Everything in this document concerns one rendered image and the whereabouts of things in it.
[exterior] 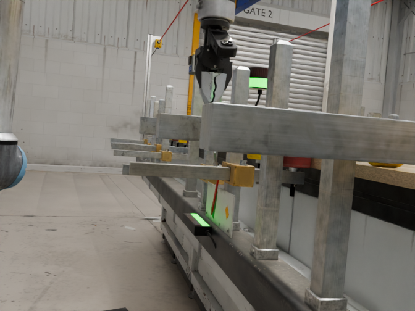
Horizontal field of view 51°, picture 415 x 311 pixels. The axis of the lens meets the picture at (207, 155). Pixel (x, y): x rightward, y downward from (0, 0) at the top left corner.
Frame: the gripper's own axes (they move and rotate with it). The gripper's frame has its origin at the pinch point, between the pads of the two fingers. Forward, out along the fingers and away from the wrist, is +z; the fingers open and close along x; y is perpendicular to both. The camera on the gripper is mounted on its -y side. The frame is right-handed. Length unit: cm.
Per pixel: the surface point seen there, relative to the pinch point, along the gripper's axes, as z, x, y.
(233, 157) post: 12.6, -6.9, 0.6
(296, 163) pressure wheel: 12.9, -21.2, -5.6
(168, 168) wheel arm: 16.0, 10.0, -3.1
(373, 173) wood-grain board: 12.2, -26.3, -29.1
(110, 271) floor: 102, 14, 178
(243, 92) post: -3.7, -8.0, 0.7
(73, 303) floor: 102, 34, 128
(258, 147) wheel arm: 7, 16, -78
